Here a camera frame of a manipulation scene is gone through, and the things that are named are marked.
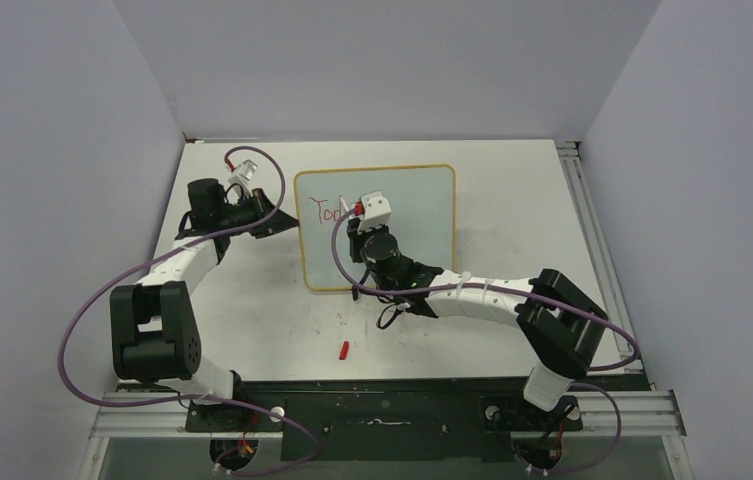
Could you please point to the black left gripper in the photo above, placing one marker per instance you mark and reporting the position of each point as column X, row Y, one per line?
column 276, row 223

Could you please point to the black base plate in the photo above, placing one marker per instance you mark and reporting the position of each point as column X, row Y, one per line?
column 390, row 420

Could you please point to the aluminium right side rail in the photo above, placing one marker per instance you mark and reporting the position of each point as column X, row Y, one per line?
column 610, row 289

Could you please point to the red white marker pen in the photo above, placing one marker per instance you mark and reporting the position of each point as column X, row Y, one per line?
column 347, row 209

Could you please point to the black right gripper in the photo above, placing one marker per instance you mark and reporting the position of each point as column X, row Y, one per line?
column 357, row 238

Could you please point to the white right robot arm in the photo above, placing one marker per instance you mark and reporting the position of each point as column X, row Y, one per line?
column 551, row 311

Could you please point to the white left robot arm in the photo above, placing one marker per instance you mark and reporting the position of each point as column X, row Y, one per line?
column 155, row 336

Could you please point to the red marker cap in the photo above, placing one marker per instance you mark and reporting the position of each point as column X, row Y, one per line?
column 344, row 350

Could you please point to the aluminium front frame rail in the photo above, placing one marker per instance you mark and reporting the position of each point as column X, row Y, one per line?
column 643, row 413

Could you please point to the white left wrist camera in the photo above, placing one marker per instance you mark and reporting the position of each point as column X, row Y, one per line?
column 242, row 174

